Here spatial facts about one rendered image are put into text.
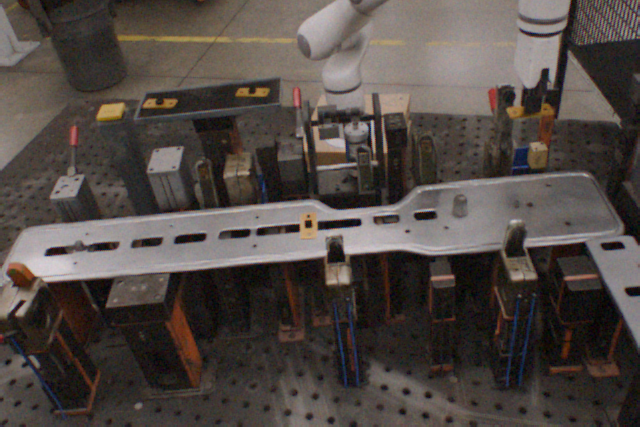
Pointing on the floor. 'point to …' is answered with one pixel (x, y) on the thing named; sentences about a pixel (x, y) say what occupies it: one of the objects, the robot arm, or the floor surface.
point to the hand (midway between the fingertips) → (531, 100)
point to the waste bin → (78, 23)
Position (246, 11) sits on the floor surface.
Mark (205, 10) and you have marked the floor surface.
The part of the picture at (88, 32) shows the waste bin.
